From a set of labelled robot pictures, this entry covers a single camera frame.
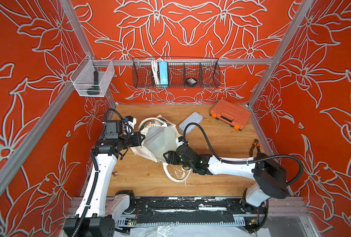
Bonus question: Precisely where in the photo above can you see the white coiled cable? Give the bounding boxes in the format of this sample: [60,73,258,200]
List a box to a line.
[151,59,160,87]

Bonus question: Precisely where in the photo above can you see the orange handled pliers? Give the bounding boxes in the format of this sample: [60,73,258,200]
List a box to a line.
[249,139,261,157]

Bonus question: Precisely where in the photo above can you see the orange plastic tool case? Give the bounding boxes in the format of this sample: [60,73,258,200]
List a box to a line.
[210,99,251,131]

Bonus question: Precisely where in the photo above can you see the light blue power bank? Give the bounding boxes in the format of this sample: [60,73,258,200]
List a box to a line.
[159,61,169,87]

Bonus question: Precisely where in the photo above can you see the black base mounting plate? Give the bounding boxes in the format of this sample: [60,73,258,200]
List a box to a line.
[117,197,267,228]

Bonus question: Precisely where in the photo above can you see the dark green flashlight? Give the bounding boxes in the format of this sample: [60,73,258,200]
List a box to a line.
[87,71,99,95]

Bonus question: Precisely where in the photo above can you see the white printed canvas tote bag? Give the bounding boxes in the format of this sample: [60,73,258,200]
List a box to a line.
[131,115,191,183]

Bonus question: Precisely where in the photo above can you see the clear plastic wall bin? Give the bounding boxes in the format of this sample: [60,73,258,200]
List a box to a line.
[70,55,115,97]

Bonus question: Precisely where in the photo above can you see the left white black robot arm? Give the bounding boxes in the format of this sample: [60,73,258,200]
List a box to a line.
[63,132,145,237]

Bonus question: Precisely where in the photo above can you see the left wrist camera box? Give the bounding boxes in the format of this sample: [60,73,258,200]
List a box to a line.
[102,116,137,140]

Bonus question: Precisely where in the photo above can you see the black wire wall basket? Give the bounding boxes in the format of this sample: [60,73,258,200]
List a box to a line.
[132,57,221,89]

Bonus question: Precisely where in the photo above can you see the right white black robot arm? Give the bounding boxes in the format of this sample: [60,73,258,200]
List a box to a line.
[163,122,304,234]

